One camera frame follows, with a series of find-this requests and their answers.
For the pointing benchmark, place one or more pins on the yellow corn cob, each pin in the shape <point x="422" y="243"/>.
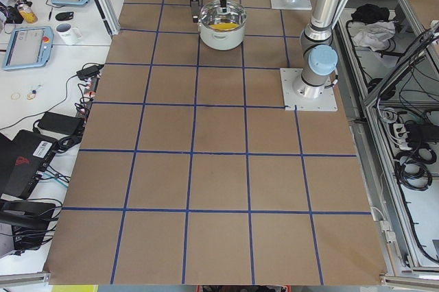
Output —
<point x="224" y="26"/>

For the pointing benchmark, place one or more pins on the pale green electric pot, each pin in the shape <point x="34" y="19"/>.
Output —
<point x="221" y="40"/>

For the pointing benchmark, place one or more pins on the white mug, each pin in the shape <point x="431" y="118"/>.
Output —
<point x="69" y="34"/>

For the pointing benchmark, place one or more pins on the black computer mouse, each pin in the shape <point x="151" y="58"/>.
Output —
<point x="64" y="16"/>

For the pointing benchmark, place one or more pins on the black cloth pile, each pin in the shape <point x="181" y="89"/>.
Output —
<point x="370" y="13"/>

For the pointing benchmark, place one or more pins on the yellow drink can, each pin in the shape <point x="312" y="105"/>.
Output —
<point x="27" y="13"/>

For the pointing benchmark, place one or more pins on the blue teach pendant near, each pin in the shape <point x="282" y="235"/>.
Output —
<point x="29" y="47"/>

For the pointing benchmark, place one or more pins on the black power adapter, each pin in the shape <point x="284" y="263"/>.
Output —
<point x="60" y="123"/>

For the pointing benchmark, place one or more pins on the black laptop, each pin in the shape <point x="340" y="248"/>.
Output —
<point x="23" y="159"/>

